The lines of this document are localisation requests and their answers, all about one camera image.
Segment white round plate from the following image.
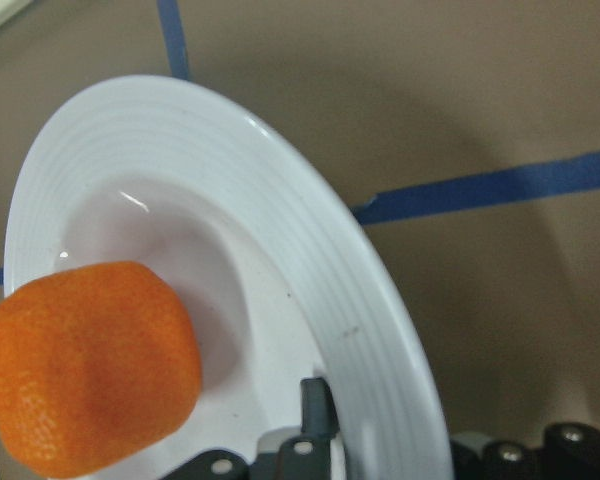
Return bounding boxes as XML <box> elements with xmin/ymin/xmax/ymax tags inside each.
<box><xmin>4</xmin><ymin>76</ymin><xmax>453</xmax><ymax>479</ymax></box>

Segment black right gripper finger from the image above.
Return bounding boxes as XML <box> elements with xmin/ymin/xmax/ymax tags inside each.
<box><xmin>300</xmin><ymin>378</ymin><xmax>338</xmax><ymax>439</ymax></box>

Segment orange fruit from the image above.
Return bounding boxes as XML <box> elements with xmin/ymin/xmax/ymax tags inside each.
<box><xmin>0</xmin><ymin>261</ymin><xmax>202</xmax><ymax>479</ymax></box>

